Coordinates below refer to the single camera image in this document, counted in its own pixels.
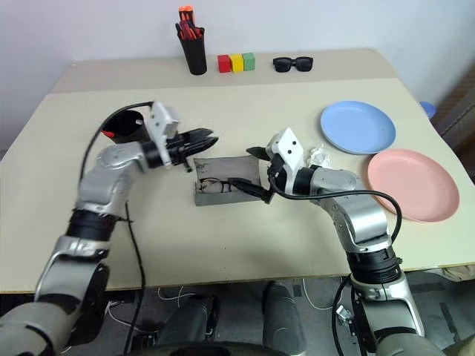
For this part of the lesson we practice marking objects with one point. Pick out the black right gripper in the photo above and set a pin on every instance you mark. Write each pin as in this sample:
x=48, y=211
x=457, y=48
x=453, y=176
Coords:
x=280, y=178

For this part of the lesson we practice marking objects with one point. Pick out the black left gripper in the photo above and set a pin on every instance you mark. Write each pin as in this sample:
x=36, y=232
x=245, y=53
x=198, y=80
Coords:
x=180, y=148

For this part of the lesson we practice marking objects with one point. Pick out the grey felt glasses case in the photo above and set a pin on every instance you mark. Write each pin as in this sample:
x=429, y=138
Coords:
x=222, y=167

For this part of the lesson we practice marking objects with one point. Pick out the tortoiseshell eyeglasses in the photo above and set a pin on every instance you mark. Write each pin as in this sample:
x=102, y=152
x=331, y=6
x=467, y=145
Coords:
x=223, y=185

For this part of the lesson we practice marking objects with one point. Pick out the red and black marker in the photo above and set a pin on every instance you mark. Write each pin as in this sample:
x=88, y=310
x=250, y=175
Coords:
x=109, y=134

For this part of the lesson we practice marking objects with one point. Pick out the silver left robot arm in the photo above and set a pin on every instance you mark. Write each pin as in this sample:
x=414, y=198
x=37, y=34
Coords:
x=111, y=163

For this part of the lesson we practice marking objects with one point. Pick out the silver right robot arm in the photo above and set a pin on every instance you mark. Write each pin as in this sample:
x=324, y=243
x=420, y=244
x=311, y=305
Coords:
x=356, y=215

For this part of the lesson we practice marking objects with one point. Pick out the crumpled white tissue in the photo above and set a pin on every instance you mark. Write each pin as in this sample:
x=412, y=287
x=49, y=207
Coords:
x=319, y=155

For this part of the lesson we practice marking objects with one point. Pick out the empty wide black cup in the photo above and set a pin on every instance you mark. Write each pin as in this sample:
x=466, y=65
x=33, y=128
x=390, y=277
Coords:
x=126, y=128

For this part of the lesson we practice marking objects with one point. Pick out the red wooden block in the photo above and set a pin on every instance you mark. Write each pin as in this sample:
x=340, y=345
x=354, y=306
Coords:
x=223, y=64

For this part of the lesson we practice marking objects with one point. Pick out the tall black pen holder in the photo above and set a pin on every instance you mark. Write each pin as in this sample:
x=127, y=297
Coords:
x=194, y=59

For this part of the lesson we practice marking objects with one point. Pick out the yellow wooden block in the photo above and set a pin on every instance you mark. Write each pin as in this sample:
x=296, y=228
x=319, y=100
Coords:
x=236, y=63

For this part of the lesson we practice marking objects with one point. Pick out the green wooden block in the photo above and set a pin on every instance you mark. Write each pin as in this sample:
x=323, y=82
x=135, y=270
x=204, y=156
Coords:
x=249, y=61

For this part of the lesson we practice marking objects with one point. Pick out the light blue plate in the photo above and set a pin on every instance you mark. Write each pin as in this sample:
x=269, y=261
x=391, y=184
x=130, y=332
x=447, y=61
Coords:
x=356, y=126

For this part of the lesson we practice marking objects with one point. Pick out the black pen in holder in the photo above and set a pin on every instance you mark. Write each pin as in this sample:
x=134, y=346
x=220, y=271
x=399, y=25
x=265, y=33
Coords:
x=178, y=29
x=201, y=31

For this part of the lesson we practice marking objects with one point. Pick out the red pen in holder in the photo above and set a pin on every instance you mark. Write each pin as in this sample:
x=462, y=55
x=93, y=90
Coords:
x=186, y=32

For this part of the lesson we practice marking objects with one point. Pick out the black sunglasses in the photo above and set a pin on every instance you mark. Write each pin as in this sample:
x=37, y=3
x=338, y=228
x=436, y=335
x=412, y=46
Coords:
x=284, y=65

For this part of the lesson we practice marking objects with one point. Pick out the orange capped black pen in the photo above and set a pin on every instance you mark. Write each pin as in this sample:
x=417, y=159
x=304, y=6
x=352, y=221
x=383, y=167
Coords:
x=189, y=8
x=182, y=9

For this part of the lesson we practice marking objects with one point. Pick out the dark rounded shape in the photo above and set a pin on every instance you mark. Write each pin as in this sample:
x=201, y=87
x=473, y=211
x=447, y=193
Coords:
x=284, y=319
x=189, y=322

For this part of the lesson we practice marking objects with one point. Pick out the pink plate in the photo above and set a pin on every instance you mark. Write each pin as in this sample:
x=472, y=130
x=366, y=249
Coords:
x=412, y=185

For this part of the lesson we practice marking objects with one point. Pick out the blue round container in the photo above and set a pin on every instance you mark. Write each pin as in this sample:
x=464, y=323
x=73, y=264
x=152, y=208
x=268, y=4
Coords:
x=428, y=109

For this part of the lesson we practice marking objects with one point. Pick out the ribbed furniture panel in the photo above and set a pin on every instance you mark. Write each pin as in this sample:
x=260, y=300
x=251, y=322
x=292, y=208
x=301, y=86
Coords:
x=460, y=111

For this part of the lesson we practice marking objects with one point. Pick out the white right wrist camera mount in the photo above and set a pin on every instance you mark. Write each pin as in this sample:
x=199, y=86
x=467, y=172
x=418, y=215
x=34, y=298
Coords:
x=289, y=146

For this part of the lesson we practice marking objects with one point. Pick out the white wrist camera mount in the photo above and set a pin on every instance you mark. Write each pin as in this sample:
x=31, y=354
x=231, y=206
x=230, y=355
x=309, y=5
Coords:
x=159, y=118
x=289, y=146

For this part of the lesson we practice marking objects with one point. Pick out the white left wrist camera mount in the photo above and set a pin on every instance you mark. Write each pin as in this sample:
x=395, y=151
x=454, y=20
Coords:
x=159, y=118

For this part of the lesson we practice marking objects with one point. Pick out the small metal floor bracket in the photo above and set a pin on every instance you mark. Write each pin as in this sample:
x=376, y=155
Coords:
x=344, y=317

